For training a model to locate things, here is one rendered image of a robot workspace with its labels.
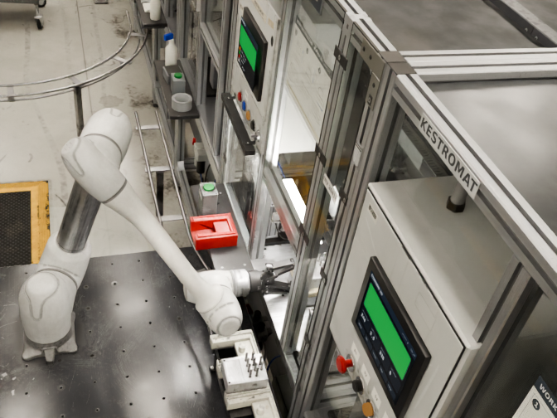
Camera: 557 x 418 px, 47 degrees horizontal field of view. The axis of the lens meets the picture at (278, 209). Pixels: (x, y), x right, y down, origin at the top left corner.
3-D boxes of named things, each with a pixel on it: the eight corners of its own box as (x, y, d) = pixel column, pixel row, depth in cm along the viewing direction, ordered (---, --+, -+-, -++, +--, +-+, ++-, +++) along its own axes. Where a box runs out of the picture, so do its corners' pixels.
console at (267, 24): (223, 87, 235) (234, -39, 206) (297, 85, 244) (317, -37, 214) (252, 155, 206) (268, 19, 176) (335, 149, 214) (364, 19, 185)
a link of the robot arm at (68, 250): (27, 292, 227) (47, 249, 244) (72, 306, 231) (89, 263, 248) (76, 126, 181) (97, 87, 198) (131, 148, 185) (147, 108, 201)
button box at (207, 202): (197, 205, 254) (198, 182, 246) (216, 203, 256) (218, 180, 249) (201, 218, 248) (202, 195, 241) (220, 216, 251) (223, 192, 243)
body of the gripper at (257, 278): (249, 298, 214) (275, 294, 217) (251, 281, 209) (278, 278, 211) (243, 282, 219) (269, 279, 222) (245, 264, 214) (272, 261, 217)
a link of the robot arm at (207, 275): (226, 289, 219) (235, 310, 208) (181, 295, 214) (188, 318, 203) (226, 262, 214) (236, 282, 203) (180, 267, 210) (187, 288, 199)
